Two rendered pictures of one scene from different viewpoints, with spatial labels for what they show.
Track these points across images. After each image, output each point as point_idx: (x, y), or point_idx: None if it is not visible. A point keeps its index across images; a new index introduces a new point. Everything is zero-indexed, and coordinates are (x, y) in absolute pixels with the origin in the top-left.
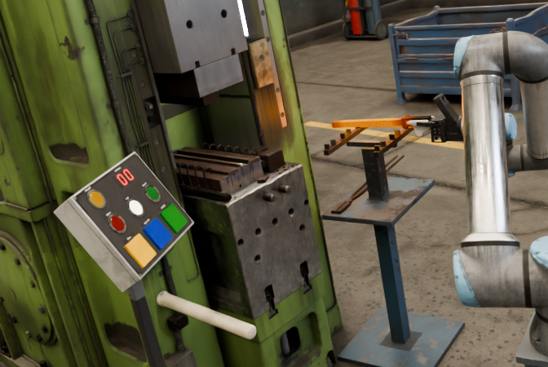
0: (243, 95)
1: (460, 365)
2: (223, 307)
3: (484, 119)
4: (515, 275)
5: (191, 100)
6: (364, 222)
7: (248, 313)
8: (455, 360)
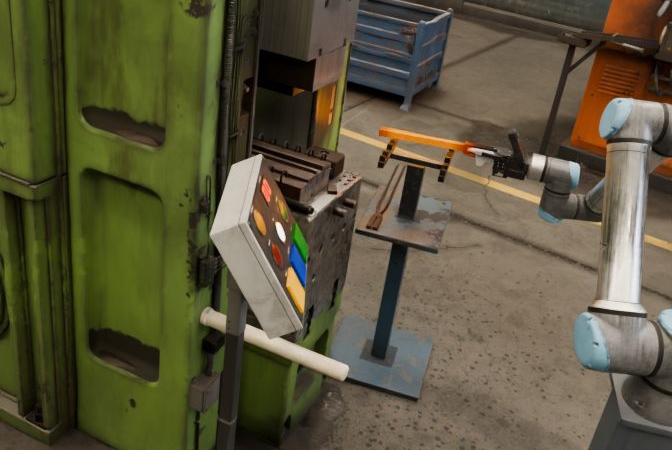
0: None
1: (442, 385)
2: (251, 323)
3: (638, 189)
4: (652, 348)
5: (272, 85)
6: (405, 244)
7: (289, 335)
8: (436, 379)
